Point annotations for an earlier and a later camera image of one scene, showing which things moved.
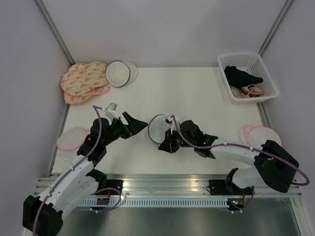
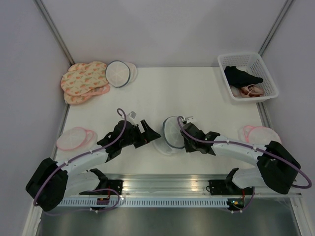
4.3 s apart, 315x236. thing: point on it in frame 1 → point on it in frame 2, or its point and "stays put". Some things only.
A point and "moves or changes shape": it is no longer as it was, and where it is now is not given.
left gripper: [134, 127] → [149, 134]
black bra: [239, 78] stays put
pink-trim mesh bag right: [257, 135] stays put
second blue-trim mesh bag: [117, 73] stays put
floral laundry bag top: [82, 75] stays put
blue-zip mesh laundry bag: [157, 128] moves or changes shape
